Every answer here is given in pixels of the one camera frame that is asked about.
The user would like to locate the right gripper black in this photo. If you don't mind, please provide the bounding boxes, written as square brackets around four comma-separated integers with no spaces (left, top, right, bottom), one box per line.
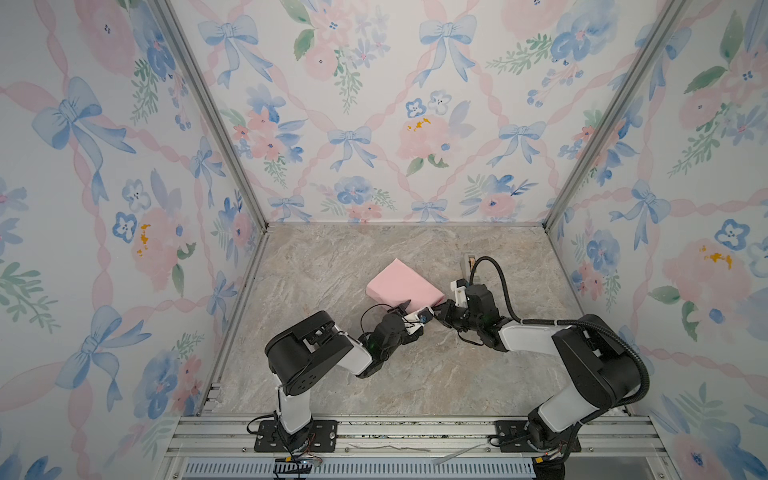
[426,301,482,335]

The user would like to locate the purple pink wrapping paper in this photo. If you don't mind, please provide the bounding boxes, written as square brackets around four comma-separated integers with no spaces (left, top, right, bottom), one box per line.
[365,259,445,313]

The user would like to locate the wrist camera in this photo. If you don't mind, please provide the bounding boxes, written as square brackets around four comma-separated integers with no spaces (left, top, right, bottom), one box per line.
[450,279,498,314]
[403,307,434,335]

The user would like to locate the aluminium corner post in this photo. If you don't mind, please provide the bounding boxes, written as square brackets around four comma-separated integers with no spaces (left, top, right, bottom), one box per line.
[542,0,689,234]
[148,0,268,234]

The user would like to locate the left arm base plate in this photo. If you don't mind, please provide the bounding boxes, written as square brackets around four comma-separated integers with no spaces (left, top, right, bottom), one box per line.
[246,418,339,455]

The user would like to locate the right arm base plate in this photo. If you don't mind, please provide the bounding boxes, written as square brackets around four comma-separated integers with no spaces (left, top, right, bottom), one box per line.
[488,419,582,456]

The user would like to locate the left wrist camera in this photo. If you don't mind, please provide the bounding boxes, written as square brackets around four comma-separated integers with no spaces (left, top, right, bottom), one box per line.
[403,307,434,335]

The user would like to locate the left aluminium corner post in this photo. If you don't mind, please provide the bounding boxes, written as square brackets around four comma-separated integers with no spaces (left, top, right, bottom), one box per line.
[148,0,268,234]

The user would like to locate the vented cable duct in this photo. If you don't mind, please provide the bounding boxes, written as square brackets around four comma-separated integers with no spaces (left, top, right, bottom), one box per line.
[180,458,537,479]

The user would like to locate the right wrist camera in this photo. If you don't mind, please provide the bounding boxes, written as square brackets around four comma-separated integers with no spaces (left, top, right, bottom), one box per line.
[450,279,498,314]

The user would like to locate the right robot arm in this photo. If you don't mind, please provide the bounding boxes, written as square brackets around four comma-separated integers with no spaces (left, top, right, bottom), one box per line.
[435,300,650,452]

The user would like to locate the right aluminium corner post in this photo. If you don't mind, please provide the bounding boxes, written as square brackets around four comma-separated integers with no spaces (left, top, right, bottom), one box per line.
[542,0,689,234]

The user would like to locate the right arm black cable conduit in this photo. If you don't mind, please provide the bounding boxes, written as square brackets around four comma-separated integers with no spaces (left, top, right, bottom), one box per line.
[468,255,651,406]

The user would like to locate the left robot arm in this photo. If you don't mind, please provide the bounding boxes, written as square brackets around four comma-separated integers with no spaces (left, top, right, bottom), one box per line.
[265,302,434,449]

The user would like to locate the aluminium frame rail front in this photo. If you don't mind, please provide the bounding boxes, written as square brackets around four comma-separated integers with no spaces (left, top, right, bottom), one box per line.
[165,414,667,458]

